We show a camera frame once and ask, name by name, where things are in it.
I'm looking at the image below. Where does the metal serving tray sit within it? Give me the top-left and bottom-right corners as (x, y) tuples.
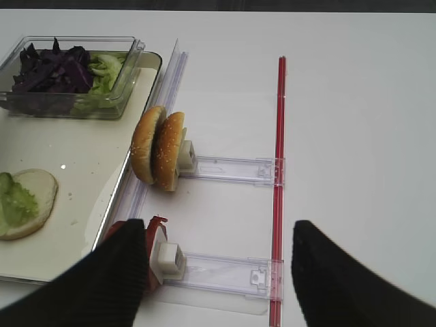
(1, 52), (162, 283)

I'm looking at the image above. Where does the stack of red meat slices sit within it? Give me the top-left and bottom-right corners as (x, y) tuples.
(104, 216), (168, 296)

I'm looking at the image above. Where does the sesame bun outer half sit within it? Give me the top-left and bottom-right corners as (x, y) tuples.
(130, 106), (166, 185)

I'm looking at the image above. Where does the white pusher block upper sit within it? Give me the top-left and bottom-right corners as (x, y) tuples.
(177, 127), (198, 174)

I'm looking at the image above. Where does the clear rail track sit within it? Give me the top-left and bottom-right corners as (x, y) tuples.
(163, 252), (283, 301)
(180, 155), (275, 187)

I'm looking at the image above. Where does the white pusher block lower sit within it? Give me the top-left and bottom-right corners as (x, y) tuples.
(150, 242), (187, 283)

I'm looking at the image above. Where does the red strip right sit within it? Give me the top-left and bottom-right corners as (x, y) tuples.
(268, 56), (287, 326)

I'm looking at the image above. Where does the clear rail track lower right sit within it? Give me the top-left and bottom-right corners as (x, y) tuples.
(163, 252), (283, 301)

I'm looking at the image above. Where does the green lettuce in container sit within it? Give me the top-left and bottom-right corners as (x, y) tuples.
(72, 51), (127, 114)

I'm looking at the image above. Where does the lettuce leaf on bun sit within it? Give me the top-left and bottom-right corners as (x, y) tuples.
(1, 172), (39, 240)

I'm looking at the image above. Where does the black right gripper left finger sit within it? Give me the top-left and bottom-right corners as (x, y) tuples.
(1, 219), (149, 326)

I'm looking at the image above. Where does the sesame bun half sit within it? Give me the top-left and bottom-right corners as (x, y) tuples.
(130, 106), (166, 185)
(152, 112), (185, 192)

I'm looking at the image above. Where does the shredded purple cabbage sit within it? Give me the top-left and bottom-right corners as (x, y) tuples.
(12, 39), (93, 93)

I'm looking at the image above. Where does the clear rail track upper right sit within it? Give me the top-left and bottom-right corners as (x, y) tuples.
(180, 155), (275, 187)

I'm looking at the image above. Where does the clear plastic salad container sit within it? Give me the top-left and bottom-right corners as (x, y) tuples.
(1, 35), (145, 119)

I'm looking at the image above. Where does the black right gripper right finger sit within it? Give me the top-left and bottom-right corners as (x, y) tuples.
(291, 220), (435, 326)

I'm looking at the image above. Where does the white pusher block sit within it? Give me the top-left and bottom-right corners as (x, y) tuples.
(150, 242), (187, 283)
(177, 127), (198, 174)

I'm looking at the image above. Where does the white bun base on tray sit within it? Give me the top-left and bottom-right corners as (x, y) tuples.
(1, 168), (58, 240)

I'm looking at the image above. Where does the clear divider strip right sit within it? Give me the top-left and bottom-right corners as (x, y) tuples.
(125, 40), (188, 218)

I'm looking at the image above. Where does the sesame bun inner half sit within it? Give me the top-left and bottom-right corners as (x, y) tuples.
(152, 112), (185, 192)

